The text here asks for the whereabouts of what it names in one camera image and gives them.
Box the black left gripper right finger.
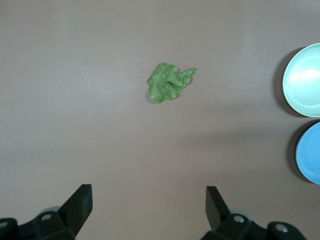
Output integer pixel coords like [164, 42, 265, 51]
[201, 186, 306, 240]

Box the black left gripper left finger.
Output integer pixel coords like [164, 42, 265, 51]
[0, 184, 93, 240]

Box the green lettuce leaf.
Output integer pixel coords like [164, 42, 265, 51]
[146, 62, 197, 105]

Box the blue plate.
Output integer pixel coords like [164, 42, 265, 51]
[295, 121, 320, 186]

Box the pale green plate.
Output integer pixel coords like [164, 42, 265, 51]
[282, 42, 320, 118]

